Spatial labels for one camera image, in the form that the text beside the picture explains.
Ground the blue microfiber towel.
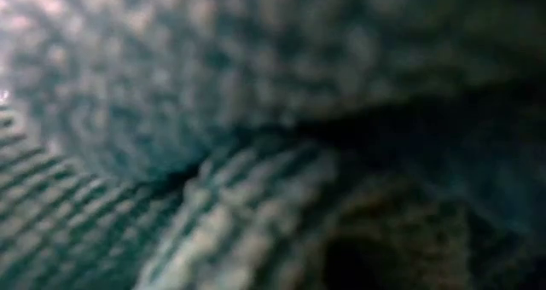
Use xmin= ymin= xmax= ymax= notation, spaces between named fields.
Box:
xmin=0 ymin=0 xmax=546 ymax=290

